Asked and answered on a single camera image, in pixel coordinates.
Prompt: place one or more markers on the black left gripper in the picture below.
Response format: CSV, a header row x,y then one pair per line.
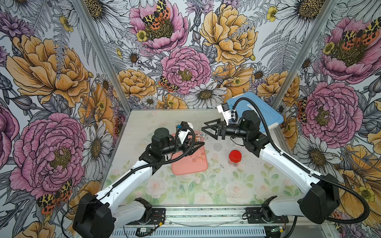
x,y
186,148

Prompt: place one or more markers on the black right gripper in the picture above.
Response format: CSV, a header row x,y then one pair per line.
x,y
211,127

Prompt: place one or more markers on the white jar lid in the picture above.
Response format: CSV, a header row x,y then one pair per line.
x,y
217,147

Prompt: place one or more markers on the red lid candy jar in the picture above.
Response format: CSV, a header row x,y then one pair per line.
x,y
235,158

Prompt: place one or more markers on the white lid candy jar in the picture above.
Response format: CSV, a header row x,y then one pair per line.
x,y
200,138

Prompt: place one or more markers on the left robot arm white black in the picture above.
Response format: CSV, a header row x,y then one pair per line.
x,y
98,215

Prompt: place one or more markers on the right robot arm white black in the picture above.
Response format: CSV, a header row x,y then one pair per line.
x,y
318,198

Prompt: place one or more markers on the lollipop candies pile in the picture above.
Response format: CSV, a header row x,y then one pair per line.
x,y
199,156

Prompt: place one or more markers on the pink plastic tray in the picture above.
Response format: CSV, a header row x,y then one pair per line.
x,y
185,167

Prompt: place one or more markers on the blue lid storage box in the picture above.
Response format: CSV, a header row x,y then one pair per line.
x,y
271,116

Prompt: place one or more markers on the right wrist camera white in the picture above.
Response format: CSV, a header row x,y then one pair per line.
x,y
230,115

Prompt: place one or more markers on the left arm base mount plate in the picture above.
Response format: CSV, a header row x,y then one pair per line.
x,y
151,216

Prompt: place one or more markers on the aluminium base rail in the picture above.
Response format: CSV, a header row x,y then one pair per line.
x,y
222,222

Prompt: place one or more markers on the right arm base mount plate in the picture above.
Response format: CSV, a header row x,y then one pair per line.
x,y
262,214

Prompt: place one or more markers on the aluminium corner post right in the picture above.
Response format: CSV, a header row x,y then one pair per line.
x,y
320,23

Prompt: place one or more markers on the aluminium corner post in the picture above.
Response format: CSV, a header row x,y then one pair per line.
x,y
91,31
320,23

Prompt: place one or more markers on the aluminium corner post left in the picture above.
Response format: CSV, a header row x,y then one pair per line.
x,y
91,31

